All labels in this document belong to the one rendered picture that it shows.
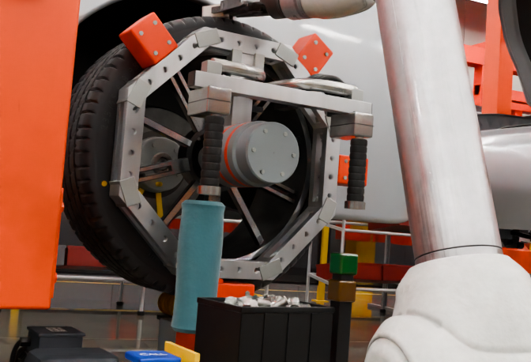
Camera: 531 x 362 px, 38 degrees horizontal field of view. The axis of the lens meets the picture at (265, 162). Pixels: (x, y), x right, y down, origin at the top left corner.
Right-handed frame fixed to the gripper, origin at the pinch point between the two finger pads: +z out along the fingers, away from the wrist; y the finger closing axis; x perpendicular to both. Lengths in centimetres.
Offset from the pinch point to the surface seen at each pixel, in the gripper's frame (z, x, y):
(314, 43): -19.5, -7.1, 13.1
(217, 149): -24, -35, -29
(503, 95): 69, 43, 447
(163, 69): -0.4, -16.7, -17.8
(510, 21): 39, 79, 365
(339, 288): -43, -60, -16
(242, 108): -11.2, -24.0, -3.5
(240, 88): -24.1, -22.8, -21.9
